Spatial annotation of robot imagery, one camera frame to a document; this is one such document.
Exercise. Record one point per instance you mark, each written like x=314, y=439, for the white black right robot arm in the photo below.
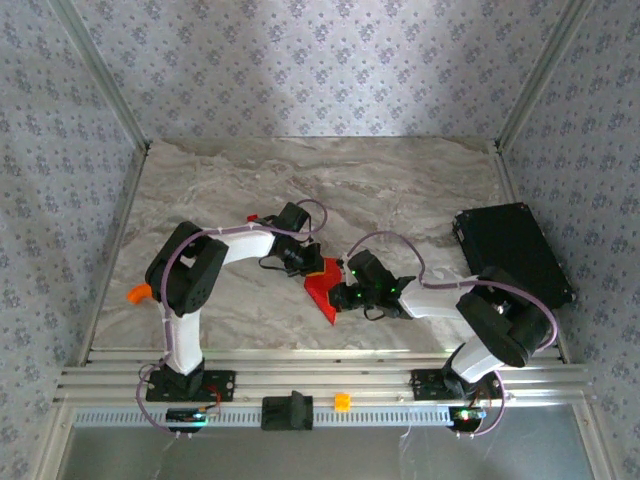
x=435, y=302

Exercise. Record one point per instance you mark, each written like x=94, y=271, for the small orange block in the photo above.
x=343, y=402

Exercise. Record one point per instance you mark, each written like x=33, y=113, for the aluminium table side rail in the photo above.
x=512, y=190
x=116, y=250

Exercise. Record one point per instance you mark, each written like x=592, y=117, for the aluminium rail frame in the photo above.
x=320, y=372

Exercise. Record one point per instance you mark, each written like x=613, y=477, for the aluminium corner post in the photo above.
x=545, y=75
x=100, y=75

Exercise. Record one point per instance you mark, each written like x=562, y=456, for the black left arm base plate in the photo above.
x=222, y=382

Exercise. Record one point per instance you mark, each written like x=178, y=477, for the left controller circuit board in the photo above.
x=185, y=415

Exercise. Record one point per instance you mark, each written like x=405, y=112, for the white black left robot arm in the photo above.
x=247, y=247

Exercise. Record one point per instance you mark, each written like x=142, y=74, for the black flat box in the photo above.
x=515, y=235

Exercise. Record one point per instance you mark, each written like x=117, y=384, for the black mount block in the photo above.
x=285, y=412

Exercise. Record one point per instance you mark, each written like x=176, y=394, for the right controller circuit board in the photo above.
x=467, y=416

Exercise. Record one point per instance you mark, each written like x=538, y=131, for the controller circuit board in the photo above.
x=185, y=415
x=467, y=416

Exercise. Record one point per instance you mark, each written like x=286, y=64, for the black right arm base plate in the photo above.
x=425, y=385

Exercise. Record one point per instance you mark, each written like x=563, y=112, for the orange curved hook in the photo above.
x=136, y=295

